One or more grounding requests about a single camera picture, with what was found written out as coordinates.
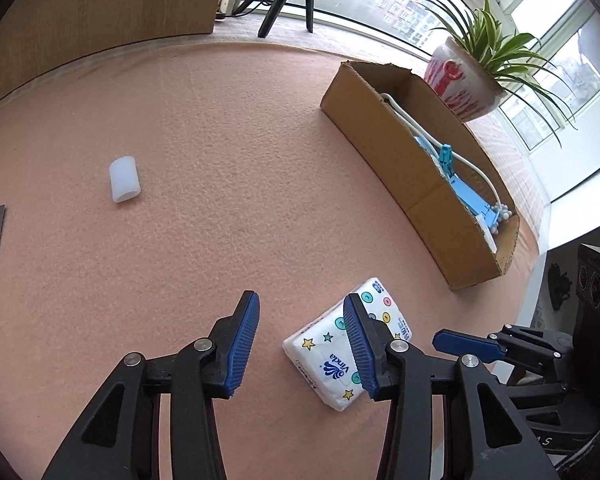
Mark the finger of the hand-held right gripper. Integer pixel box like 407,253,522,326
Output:
432,324,573,368

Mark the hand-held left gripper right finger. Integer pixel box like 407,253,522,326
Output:
343,292,561,480

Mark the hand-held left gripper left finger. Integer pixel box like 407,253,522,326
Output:
41,290,261,480

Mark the patterned white tissue pack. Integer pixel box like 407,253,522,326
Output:
282,277,413,412

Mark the white beaded massager stick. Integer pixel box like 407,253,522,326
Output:
380,92,513,233

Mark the light blue phone stand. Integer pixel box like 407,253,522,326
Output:
445,175,501,233

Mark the light blue plastic clip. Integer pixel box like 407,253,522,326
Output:
437,143,456,181

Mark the long cardboard box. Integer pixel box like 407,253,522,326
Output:
320,60,522,292

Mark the white silicone cylinder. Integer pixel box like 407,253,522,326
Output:
109,156,142,204

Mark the potted spider plant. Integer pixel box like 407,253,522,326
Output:
400,0,578,148

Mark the large light wooden board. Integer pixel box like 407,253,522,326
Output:
0,0,231,116

